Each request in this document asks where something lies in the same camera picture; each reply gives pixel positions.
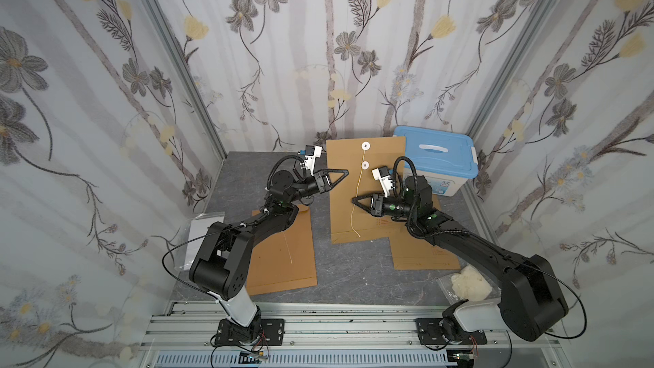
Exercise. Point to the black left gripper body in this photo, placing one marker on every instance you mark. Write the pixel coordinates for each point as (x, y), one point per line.
(322, 181)

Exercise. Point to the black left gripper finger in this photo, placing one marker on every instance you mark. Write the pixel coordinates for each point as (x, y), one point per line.
(334, 172)
(334, 181)

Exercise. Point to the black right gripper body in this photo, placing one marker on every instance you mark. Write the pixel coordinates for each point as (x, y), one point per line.
(377, 204)

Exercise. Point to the brown kraft file bag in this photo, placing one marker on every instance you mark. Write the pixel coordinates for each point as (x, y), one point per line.
(409, 253)
(348, 222)
(284, 261)

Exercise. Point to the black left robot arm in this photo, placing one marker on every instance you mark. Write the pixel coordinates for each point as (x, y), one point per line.
(222, 262)

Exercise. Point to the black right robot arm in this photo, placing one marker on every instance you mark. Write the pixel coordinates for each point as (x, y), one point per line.
(531, 300)

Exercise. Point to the plastic bag with white stuff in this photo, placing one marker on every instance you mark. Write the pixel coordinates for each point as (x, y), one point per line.
(468, 284)

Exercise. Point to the clear plastic bag left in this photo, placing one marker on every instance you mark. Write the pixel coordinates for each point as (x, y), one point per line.
(192, 237)

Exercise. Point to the blue lidded white storage box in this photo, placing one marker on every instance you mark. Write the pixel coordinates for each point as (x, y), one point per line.
(447, 160)

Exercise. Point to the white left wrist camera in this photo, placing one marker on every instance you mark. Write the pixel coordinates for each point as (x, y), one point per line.
(309, 156)

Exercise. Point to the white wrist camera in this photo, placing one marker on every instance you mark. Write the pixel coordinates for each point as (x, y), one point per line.
(309, 156)
(385, 177)

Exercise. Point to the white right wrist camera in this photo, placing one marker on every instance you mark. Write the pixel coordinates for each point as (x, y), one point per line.
(385, 177)

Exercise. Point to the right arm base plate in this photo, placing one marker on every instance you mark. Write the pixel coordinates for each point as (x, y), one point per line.
(436, 332)

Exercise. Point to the white slotted cable duct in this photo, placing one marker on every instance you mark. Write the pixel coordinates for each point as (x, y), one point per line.
(306, 358)

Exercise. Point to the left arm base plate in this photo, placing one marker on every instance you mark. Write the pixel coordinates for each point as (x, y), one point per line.
(262, 332)

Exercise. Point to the aluminium rail frame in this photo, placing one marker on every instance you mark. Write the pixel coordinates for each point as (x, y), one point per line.
(190, 325)

